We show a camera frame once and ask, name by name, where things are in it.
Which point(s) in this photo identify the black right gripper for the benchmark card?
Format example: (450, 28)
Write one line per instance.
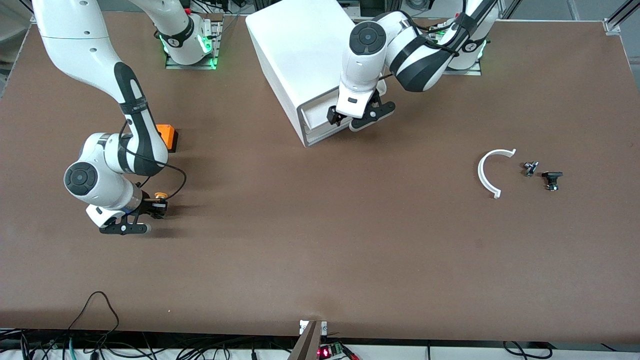
(149, 205)

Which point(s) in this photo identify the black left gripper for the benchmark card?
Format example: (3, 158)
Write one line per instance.
(332, 115)

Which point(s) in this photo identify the small orange push button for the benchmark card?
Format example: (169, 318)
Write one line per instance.
(160, 195)

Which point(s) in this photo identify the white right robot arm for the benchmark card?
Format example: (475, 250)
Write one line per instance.
(100, 180)

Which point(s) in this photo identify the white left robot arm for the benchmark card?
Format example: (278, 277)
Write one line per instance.
(365, 60)

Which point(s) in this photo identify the orange black button box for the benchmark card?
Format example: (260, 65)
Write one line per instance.
(169, 135)

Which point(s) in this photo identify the white curved plastic clip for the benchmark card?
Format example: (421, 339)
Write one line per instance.
(481, 175)

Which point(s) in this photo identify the small grey metal component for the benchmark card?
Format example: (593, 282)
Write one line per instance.
(530, 168)

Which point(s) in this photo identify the circuit board with red light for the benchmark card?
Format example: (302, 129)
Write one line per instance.
(330, 351)

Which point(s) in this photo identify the small black clamp part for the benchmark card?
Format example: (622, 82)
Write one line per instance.
(552, 176)

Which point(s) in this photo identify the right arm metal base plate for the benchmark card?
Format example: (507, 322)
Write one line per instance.
(215, 45)

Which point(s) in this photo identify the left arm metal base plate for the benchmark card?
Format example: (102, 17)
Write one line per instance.
(470, 71)

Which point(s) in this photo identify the grey metal camera bracket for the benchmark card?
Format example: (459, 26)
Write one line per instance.
(309, 342)

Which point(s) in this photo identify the aluminium frame corner post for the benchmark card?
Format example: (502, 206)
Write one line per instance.
(617, 20)
(39, 12)

